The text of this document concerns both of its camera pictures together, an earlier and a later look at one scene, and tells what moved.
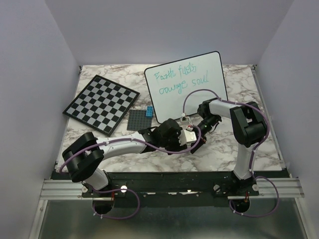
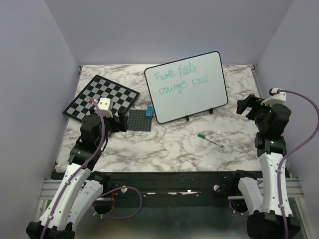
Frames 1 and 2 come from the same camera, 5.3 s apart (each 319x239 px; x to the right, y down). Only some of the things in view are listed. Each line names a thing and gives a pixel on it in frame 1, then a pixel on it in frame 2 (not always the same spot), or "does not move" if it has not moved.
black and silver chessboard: (101, 104) does not move
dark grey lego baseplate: (137, 120) does not move
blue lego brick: (149, 111) does not move
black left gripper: (177, 147) → (118, 126)
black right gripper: (202, 140) → (251, 101)
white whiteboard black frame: (168, 85) does not move
